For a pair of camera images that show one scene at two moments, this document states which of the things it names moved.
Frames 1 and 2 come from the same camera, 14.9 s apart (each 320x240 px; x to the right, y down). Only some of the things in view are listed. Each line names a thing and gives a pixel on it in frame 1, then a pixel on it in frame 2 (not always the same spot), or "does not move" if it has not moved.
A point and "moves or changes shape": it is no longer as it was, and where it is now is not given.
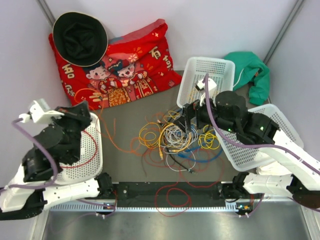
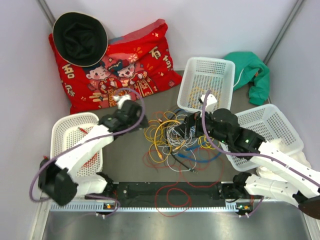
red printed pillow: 138,65 does not move
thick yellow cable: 161,154 moves or changes shape
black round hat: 81,40 does not move
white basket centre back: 221,71 does not move
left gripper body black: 73,122 to 142,125
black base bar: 153,194 does not move
